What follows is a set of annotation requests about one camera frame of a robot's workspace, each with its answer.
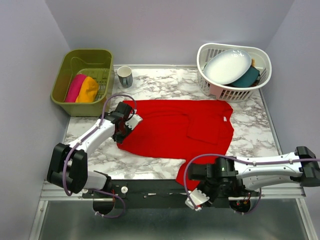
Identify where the red t shirt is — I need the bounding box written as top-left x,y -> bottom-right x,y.
114,99 -> 235,192

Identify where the white plastic dish basket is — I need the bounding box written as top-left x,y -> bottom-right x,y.
196,42 -> 272,103

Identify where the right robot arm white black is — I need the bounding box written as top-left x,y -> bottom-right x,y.
183,146 -> 320,215

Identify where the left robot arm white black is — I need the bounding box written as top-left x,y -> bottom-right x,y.
46,102 -> 143,198

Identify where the orange rolled t shirt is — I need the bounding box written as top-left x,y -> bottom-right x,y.
75,76 -> 99,103

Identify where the grey white mug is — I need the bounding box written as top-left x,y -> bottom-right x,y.
117,66 -> 133,88

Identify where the pink rolled t shirt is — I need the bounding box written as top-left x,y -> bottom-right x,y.
64,74 -> 87,103

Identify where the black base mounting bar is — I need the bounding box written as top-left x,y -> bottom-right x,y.
82,179 -> 261,214

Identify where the olive green plastic bin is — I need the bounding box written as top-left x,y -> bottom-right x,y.
50,48 -> 115,117

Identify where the dark brown dish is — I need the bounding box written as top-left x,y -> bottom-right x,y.
250,77 -> 261,88

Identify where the teal plate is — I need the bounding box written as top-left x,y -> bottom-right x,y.
231,66 -> 260,88

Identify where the white oval plate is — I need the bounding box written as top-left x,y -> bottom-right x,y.
203,49 -> 252,85

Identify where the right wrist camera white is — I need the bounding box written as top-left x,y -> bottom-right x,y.
185,188 -> 210,212

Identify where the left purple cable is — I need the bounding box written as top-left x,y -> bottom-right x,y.
61,93 -> 138,219

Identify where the purple cable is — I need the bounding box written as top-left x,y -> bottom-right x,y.
61,93 -> 138,219
183,153 -> 320,216

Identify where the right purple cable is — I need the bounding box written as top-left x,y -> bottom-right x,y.
183,153 -> 320,216

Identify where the aluminium frame rail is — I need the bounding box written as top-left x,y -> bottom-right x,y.
39,180 -> 306,201

